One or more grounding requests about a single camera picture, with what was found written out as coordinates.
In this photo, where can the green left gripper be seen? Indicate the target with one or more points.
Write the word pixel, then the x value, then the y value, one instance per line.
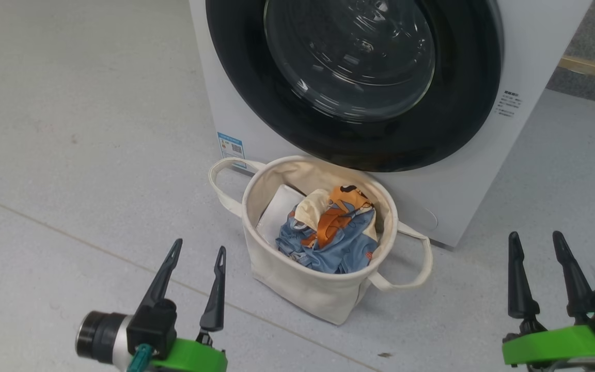
pixel 194 356

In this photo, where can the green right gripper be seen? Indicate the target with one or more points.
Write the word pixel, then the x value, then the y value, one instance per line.
pixel 556 343

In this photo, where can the blue orange patterned garment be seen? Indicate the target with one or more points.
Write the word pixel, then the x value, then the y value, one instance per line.
pixel 339 243

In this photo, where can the washing machine door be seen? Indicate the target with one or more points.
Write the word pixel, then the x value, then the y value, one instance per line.
pixel 235 77

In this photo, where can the cream canvas laundry basket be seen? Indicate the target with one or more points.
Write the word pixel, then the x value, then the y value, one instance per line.
pixel 302 294

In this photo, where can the white washing machine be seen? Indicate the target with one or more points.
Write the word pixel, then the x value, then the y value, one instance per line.
pixel 535 51

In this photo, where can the white folded pad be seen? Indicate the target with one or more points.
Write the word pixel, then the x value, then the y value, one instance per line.
pixel 279 212

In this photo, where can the blue energy label sticker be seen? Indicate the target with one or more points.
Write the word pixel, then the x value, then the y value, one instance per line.
pixel 231 149

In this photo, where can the printed text warning label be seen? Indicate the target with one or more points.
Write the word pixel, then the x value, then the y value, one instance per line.
pixel 508 103

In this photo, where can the yellow floor strip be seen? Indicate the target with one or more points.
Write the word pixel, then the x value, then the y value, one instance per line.
pixel 592 70

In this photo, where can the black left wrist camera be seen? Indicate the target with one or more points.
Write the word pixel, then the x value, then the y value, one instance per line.
pixel 153 325

